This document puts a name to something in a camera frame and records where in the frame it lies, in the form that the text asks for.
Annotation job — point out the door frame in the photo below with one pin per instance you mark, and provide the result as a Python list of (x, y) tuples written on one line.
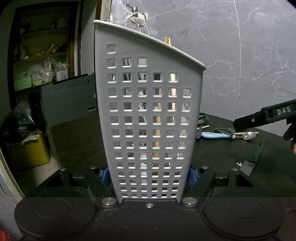
[(104, 9)]

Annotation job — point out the green box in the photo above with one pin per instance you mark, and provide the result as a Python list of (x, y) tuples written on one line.
[(23, 83)]

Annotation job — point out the grey metal cabinet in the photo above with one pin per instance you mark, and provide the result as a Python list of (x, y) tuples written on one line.
[(67, 102)]

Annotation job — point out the light blue ceramic spoon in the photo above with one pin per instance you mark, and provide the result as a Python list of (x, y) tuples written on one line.
[(215, 135)]

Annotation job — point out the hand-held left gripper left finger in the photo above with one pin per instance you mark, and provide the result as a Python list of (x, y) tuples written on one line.
[(106, 177)]

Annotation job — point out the wooden shelf cabinet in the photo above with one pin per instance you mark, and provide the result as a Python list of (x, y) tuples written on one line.
[(77, 46)]

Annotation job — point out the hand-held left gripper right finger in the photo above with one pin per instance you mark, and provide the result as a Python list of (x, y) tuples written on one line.
[(193, 178)]

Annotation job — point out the hanging clear plastic bag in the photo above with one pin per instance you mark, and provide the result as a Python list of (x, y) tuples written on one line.
[(138, 25)]

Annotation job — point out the clear bags of food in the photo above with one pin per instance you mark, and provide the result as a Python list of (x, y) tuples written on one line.
[(44, 73)]

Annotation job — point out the metal wall tap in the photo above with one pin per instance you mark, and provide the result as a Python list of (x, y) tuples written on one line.
[(136, 11)]

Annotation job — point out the small white box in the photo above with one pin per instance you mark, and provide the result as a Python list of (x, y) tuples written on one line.
[(61, 75)]

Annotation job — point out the person's right hand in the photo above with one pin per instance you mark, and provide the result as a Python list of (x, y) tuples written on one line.
[(291, 133)]

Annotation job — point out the white perforated plastic basket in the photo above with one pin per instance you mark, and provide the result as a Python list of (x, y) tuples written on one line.
[(148, 111)]

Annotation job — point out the black trash bag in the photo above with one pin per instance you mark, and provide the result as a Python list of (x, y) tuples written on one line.
[(16, 122)]

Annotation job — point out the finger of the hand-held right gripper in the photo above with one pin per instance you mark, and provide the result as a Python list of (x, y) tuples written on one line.
[(249, 121)]

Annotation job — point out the black kitchen knife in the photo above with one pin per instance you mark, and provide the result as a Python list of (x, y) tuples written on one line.
[(254, 157)]

